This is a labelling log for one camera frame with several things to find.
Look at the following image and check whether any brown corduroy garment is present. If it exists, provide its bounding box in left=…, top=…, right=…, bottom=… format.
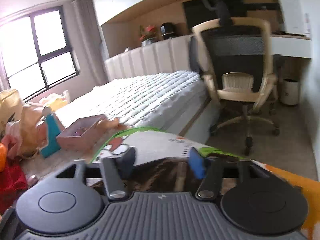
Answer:
left=88, top=157, right=241, bottom=198

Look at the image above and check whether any cartoon print play mat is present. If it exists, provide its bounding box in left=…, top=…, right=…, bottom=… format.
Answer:
left=91, top=127, right=319, bottom=239

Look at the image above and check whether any pink cardboard box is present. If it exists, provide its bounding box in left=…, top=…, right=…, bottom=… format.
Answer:
left=56, top=114, right=120, bottom=151

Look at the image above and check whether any white quilted mattress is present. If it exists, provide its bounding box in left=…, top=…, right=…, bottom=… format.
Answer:
left=55, top=70, right=219, bottom=143

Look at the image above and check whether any yellow plush toy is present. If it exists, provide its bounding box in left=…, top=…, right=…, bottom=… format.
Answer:
left=1, top=89, right=50, bottom=159

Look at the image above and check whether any white waste bin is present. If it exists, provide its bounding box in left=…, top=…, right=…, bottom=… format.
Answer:
left=280, top=79, right=299, bottom=106

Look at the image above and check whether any beige mesh office chair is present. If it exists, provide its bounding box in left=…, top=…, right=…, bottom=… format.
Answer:
left=189, top=0, right=280, bottom=155

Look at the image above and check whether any grey curtain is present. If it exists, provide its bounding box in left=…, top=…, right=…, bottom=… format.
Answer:
left=72, top=0, right=107, bottom=85

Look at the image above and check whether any beige padded headboard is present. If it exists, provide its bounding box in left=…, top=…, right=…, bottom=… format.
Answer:
left=105, top=35, right=191, bottom=81

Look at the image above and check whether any potted pink flower plant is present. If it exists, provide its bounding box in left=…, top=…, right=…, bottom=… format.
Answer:
left=139, top=25, right=157, bottom=46

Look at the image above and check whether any black framed window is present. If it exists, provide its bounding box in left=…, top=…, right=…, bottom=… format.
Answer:
left=1, top=7, right=79, bottom=100

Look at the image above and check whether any black round speaker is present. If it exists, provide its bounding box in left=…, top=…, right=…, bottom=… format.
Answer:
left=160, top=22, right=177, bottom=40

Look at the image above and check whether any white desk top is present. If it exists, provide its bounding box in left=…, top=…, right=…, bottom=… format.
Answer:
left=271, top=34, right=312, bottom=59

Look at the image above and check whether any black monitor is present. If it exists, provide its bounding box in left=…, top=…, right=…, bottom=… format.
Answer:
left=183, top=0, right=247, bottom=32

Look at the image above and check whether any white box on desk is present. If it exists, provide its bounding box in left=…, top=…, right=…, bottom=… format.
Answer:
left=278, top=0, right=311, bottom=37

